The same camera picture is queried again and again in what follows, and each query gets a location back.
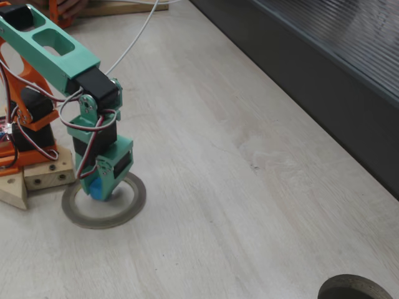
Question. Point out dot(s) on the green gripper with servo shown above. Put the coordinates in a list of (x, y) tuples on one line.
[(116, 177)]

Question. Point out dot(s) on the small blue cube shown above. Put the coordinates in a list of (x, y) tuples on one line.
[(96, 190)]

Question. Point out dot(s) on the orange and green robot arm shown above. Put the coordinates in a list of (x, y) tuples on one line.
[(18, 34)]

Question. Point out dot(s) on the person's hand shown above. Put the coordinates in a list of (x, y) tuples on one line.
[(73, 7)]

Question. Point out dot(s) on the wooden base block with screws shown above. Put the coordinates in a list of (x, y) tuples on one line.
[(46, 177)]

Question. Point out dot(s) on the pale wooden plank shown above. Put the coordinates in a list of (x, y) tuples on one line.
[(12, 193)]

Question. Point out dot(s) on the long wooden board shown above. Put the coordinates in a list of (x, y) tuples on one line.
[(124, 9)]

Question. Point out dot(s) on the orange board mount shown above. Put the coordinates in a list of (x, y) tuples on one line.
[(6, 152)]

